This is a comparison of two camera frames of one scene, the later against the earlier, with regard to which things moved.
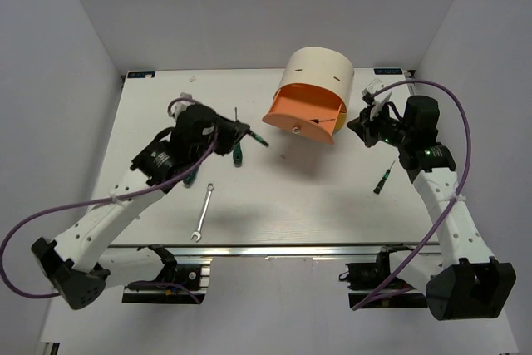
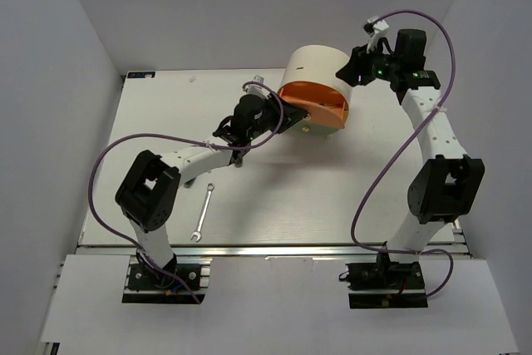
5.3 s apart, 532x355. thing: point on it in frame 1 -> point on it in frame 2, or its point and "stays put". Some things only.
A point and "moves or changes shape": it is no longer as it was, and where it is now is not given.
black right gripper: (364, 125) -> (357, 66)
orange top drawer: (307, 110) moves or changes shape
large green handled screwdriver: (190, 179) stays put
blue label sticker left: (140, 74) stays put
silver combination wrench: (199, 232) stays put
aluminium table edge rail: (271, 250) stays put
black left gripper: (233, 132) -> (286, 113)
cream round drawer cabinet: (317, 65) stays put
